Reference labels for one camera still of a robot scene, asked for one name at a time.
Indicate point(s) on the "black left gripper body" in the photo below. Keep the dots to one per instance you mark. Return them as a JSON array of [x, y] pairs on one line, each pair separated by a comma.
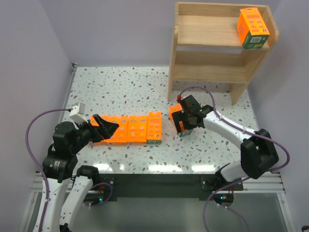
[[95, 128]]

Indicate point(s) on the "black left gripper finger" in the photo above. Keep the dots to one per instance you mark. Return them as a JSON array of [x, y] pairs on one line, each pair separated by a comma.
[[108, 129], [100, 121]]

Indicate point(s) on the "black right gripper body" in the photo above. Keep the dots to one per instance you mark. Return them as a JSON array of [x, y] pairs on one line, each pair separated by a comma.
[[186, 114]]

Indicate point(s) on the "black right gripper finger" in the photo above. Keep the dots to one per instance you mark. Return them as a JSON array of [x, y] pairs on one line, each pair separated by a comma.
[[176, 118], [186, 124]]

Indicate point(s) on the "orange sponge box narrow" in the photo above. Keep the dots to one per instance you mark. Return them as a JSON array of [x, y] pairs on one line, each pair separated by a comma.
[[154, 128], [176, 108]]

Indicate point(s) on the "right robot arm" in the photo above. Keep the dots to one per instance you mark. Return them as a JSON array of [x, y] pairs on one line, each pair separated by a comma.
[[257, 153]]

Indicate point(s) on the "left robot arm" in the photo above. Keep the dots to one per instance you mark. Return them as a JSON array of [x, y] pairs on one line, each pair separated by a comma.
[[62, 192]]

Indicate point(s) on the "wooden shelf unit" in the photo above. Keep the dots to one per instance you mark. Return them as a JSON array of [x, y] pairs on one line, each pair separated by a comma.
[[205, 46]]

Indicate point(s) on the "orange sponge box wide left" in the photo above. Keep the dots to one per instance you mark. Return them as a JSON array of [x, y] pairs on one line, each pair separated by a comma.
[[119, 137]]

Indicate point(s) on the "orange sponge box wide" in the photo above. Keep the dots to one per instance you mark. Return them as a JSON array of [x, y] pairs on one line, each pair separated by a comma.
[[119, 137], [137, 130]]

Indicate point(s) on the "orange sponge box wide middle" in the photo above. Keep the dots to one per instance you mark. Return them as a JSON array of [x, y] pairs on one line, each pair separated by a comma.
[[137, 130]]

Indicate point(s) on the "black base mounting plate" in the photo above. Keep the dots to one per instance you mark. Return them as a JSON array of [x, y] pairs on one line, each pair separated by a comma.
[[152, 186]]

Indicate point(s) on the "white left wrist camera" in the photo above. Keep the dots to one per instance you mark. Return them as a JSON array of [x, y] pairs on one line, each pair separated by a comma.
[[77, 113]]

